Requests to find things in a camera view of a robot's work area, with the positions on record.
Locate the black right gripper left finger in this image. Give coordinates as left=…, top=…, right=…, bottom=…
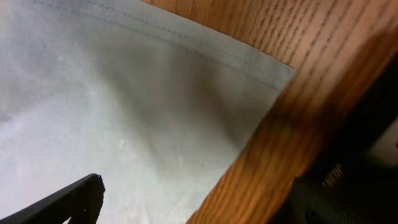
left=1, top=174, right=106, bottom=224

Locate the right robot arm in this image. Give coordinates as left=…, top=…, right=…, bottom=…
left=2, top=60, right=397, bottom=223

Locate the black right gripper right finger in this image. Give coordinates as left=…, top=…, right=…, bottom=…
left=289, top=177, right=351, bottom=224

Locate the light blue printed t-shirt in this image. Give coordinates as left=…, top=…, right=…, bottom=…
left=1, top=0, right=295, bottom=223

